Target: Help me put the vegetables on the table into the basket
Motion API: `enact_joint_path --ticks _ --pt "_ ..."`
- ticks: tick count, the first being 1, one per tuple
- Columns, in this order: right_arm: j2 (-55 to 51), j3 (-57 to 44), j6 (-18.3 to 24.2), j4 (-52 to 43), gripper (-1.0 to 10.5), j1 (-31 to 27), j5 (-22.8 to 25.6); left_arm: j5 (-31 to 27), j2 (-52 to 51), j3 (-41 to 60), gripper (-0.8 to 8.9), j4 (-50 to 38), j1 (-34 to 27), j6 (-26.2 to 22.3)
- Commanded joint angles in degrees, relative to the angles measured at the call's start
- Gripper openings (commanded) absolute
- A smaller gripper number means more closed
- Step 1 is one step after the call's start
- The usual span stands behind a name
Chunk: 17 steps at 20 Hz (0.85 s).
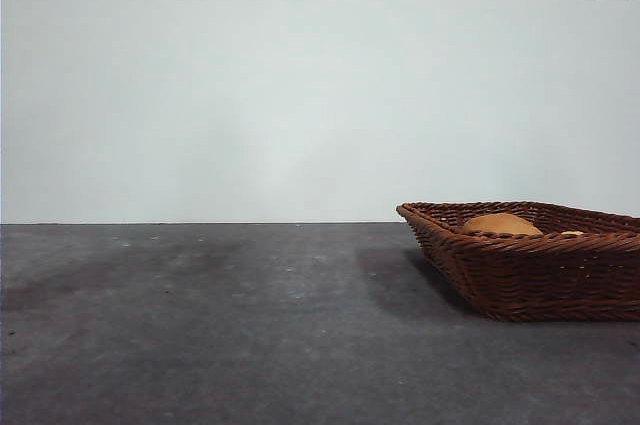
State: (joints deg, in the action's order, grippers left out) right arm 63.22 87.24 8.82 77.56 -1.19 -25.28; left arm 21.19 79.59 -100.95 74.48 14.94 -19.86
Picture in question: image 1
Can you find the brown potato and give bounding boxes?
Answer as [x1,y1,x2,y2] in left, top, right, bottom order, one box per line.
[461,212,544,237]

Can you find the brown wicker basket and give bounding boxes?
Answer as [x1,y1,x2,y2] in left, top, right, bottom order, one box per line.
[395,200,640,323]

